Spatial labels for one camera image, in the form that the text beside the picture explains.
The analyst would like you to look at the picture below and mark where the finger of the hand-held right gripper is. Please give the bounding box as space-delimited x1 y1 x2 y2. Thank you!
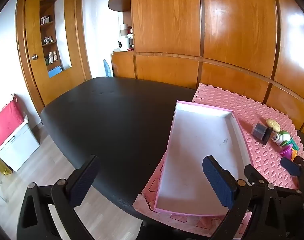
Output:
280 157 303 178
244 164 268 188

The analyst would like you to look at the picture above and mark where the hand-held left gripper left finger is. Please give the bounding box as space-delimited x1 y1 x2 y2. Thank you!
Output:
16 154 100 240

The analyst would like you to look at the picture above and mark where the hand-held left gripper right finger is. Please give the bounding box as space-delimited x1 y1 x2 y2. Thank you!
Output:
202 155 294 240

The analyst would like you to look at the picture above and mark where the purple plastic mould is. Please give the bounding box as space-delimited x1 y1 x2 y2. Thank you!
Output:
279 147 294 160

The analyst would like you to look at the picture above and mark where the green and white toy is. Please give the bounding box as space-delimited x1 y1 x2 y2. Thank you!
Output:
272 130 291 147

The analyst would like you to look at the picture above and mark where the grey and black round brush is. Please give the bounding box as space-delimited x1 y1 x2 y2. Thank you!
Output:
252 123 273 145

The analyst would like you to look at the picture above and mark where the pink shallow box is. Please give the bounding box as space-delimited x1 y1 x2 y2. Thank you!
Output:
154 100 255 217

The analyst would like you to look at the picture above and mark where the pink foam puzzle mat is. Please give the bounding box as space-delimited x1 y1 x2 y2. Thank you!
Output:
132 82 304 240

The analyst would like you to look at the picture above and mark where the white storage box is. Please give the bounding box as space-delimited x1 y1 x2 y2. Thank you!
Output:
0 115 40 173

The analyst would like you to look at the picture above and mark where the gold box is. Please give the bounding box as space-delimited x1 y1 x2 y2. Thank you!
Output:
0 156 14 176

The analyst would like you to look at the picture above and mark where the red cloth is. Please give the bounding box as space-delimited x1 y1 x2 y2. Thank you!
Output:
0 94 25 148

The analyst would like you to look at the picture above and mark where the light blue foam tile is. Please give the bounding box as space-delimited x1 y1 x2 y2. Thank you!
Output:
103 59 114 78

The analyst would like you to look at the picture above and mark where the wooden bookshelf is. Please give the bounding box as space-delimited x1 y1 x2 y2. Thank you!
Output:
39 0 72 78

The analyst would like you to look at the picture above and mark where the wooden door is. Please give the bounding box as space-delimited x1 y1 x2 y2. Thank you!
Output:
15 0 92 107

